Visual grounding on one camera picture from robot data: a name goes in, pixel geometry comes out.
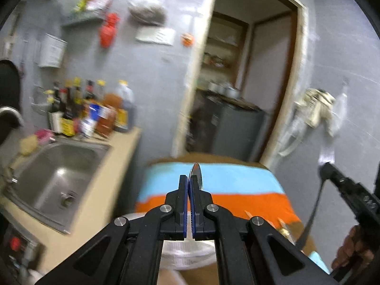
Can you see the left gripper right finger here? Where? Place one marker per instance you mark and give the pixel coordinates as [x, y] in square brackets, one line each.
[202, 227]

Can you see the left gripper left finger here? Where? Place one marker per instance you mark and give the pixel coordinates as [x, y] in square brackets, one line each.
[175, 224]

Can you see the white plastic utensil holder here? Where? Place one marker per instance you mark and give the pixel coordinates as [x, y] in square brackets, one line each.
[187, 254]

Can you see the wooden chopstick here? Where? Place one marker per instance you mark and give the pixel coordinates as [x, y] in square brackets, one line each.
[249, 215]
[282, 223]

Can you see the small gold spoon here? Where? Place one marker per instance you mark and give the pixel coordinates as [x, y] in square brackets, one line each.
[286, 234]

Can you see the right hand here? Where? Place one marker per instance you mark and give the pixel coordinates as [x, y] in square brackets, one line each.
[352, 245]

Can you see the striped blue orange brown cloth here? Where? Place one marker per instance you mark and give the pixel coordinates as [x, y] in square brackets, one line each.
[234, 184]

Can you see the clear plastic bag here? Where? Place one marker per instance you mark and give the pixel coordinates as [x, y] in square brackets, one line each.
[338, 113]

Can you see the grey cabinet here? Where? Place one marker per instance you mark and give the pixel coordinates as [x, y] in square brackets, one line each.
[223, 127]

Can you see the cream rubber gloves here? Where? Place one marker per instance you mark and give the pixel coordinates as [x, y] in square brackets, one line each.
[314, 106]

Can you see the large oil bottle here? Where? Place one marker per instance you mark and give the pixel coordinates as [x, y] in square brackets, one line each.
[125, 119]

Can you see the steel sink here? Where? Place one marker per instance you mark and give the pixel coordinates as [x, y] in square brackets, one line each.
[50, 184]

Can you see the sauce bottles group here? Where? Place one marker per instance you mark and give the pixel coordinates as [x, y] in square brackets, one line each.
[74, 112]

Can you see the steel faucet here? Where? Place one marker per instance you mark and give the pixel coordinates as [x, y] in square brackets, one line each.
[12, 111]

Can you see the red hanging bag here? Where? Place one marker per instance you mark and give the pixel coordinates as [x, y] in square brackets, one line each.
[108, 30]

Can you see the black pan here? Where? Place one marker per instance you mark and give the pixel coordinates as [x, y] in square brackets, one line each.
[10, 96]

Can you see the grey hanging bag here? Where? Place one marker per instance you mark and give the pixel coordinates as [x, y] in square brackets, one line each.
[148, 12]

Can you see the white wall box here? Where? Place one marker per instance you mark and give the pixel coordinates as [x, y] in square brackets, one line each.
[52, 51]

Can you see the wall shelf with packets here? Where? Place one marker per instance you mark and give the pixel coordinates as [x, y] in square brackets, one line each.
[86, 11]

